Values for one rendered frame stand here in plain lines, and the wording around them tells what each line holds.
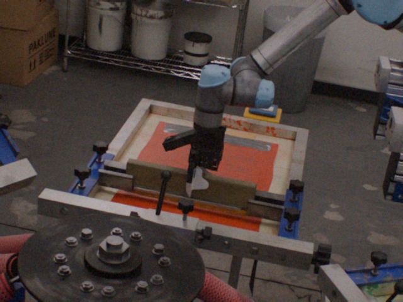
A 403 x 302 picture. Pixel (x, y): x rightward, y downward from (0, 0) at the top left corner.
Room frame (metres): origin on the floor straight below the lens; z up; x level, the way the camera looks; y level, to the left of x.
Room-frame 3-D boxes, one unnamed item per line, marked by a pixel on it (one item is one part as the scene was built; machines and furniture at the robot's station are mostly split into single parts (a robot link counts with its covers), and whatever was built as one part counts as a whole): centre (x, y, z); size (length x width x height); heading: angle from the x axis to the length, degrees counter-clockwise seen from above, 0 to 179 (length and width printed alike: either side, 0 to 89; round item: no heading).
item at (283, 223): (1.80, -0.25, 0.97); 0.30 x 0.05 x 0.07; 173
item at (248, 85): (1.88, -0.10, 1.30); 0.11 x 0.11 x 0.08; 8
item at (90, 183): (1.87, 0.30, 0.97); 0.30 x 0.05 x 0.07; 173
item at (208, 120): (1.86, 0.00, 1.23); 0.08 x 0.08 x 0.05
